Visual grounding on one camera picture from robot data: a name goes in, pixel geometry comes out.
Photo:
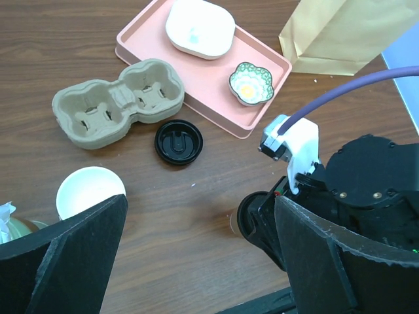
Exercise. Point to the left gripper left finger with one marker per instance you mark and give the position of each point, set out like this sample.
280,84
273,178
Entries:
65,267

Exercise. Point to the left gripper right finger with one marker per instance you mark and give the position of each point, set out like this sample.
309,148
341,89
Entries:
334,270

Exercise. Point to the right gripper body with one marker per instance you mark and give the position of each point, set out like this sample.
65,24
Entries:
262,231

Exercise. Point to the black cup lid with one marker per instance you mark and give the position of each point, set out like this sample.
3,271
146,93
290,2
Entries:
243,219

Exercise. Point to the single brown paper cup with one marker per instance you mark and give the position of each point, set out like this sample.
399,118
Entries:
234,224

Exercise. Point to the brown paper cup stack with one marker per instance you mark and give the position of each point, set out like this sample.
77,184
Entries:
86,187

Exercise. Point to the cardboard cup carrier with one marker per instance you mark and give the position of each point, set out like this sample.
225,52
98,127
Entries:
97,113

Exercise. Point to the brown paper bag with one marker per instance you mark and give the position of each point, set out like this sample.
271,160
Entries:
341,37

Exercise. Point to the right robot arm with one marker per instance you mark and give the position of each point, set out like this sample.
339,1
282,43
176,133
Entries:
369,186

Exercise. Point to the green cup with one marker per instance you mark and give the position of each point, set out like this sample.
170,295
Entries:
20,227

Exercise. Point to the black lid stack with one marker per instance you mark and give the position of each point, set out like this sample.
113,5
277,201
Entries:
178,142

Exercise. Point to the green patterned small dish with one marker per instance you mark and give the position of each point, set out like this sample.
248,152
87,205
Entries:
251,85

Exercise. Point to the cream square bowl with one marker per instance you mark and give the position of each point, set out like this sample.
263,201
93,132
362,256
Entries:
200,28

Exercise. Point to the pink tray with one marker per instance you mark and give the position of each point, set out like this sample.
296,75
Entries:
205,82

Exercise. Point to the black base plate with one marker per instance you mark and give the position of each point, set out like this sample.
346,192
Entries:
281,301

